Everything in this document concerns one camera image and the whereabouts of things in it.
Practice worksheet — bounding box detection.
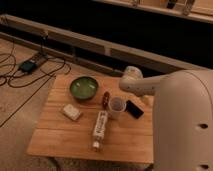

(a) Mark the white ceramic cup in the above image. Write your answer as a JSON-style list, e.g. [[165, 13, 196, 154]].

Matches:
[[108, 97, 126, 120]]

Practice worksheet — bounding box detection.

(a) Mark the white plastic bottle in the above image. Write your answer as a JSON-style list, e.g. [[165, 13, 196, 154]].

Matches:
[[92, 111, 108, 149]]

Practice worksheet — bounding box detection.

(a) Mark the black eraser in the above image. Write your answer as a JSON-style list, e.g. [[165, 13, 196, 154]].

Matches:
[[126, 100, 144, 119]]

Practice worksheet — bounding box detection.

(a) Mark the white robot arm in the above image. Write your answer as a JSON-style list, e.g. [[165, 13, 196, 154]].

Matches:
[[119, 66, 213, 171]]

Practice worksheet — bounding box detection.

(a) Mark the green ceramic bowl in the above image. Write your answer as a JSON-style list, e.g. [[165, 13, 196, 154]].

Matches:
[[69, 76, 99, 100]]

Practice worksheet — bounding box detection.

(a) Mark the small brown red object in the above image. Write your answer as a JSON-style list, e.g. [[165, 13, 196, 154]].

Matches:
[[102, 91, 110, 108]]

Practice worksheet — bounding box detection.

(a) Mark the wooden table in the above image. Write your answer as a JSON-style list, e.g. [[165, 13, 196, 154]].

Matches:
[[27, 75, 153, 164]]

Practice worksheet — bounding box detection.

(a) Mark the black power adapter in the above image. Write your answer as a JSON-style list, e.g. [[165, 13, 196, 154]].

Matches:
[[19, 60, 36, 73]]

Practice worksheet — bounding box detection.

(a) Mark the black floor cable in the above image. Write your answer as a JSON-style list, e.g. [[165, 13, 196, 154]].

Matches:
[[0, 36, 72, 129]]

